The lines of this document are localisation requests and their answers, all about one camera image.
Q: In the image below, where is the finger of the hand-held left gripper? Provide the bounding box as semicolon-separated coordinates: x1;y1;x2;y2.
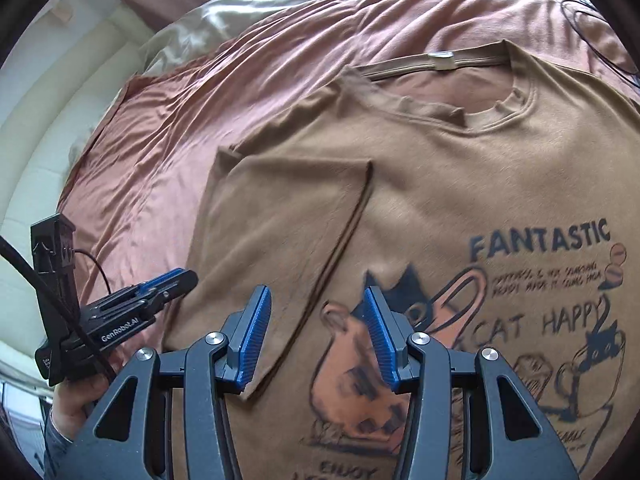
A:
134;268;199;298

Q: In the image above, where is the thin black cable loop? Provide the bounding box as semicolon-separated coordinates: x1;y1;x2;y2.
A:
560;0;640;88

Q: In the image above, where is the thick black braided cable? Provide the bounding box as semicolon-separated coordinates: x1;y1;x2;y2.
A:
0;235;116;381

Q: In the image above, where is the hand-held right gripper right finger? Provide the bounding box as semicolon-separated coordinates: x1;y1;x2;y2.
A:
361;285;581;480

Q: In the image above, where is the thin black wire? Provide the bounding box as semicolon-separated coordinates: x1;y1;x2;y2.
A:
74;250;111;291

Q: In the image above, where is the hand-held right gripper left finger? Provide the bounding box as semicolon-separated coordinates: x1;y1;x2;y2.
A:
70;284;273;480

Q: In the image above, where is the person's left hand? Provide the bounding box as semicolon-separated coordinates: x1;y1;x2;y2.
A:
50;367;118;443

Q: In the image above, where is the white padded headboard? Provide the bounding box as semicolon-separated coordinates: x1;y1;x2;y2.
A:
0;0;166;261

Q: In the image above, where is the brown printed T-shirt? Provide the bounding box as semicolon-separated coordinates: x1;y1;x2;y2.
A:
160;42;640;480

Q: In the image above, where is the pink-brown blanket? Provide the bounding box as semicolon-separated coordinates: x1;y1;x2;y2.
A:
54;0;640;311

